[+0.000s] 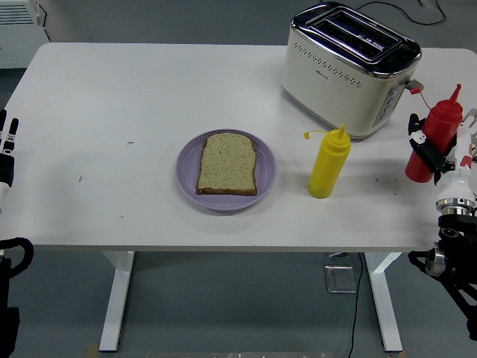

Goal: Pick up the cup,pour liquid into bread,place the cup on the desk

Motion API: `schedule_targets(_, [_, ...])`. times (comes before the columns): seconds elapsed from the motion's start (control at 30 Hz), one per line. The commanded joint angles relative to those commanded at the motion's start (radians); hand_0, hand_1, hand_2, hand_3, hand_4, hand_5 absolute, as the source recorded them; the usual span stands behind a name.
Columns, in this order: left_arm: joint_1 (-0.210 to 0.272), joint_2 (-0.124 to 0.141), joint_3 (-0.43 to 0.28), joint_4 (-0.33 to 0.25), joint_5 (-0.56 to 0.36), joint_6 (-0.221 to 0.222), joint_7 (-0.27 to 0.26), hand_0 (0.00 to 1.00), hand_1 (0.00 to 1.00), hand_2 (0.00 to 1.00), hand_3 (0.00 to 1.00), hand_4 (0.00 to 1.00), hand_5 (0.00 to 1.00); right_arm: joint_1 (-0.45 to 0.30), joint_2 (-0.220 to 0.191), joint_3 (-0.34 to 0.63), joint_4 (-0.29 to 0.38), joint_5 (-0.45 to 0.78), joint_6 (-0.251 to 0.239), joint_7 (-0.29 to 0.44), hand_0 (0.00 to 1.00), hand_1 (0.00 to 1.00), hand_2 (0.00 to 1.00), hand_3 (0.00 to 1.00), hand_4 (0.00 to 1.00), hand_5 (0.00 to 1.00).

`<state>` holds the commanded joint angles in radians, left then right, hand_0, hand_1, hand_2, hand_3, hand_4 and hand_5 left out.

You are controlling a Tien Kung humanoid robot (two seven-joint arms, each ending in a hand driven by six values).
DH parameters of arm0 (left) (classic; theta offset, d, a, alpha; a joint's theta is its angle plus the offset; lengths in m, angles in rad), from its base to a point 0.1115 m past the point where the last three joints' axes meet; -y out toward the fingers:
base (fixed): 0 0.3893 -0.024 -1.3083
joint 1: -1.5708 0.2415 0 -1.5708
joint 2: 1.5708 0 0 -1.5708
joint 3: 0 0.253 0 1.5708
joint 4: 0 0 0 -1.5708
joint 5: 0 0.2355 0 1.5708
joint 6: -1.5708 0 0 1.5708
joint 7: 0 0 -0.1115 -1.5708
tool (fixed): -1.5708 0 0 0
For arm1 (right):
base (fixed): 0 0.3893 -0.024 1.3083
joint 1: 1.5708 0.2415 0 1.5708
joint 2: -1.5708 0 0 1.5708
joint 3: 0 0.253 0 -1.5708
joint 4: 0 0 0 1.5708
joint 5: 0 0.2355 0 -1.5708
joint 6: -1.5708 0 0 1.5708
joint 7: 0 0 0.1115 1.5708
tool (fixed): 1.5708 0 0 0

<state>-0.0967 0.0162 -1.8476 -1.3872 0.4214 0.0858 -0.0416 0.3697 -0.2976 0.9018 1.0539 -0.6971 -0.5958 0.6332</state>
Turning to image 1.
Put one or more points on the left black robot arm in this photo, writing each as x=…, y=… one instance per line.
x=7, y=298

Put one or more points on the metal floor socket plate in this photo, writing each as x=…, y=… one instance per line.
x=340, y=279

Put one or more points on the small grey metal bracket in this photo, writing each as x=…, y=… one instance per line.
x=337, y=255

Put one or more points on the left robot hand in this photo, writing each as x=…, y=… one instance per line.
x=6, y=168

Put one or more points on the slice of bread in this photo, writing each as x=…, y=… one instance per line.
x=227, y=164

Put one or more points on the white table leg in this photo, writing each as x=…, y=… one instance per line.
x=385, y=306
x=115, y=298

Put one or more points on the purple plate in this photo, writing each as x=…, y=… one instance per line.
x=186, y=179

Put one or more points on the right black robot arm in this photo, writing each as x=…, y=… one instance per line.
x=458, y=238

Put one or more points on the yellow squeeze bottle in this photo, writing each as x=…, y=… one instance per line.
x=328, y=164

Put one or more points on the red squeeze bottle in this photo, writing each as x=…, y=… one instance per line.
x=443, y=119

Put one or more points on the white ribbed appliance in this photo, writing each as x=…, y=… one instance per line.
x=16, y=33

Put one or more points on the cream and chrome toaster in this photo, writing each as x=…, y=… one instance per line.
x=335, y=97

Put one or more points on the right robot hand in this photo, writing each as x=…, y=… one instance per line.
x=456, y=182

